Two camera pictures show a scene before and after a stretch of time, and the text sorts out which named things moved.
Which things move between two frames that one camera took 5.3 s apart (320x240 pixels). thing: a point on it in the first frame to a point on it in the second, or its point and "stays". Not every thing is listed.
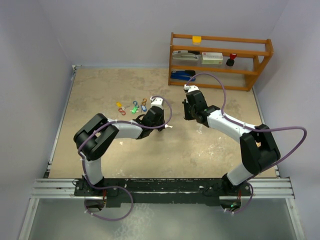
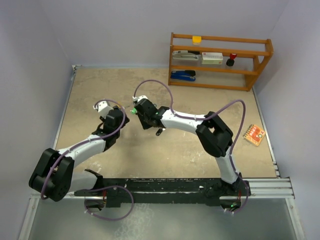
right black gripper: [187, 117] to [145, 126]
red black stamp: [230, 61] stays
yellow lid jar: [196, 40] stays
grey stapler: [183, 55] stays
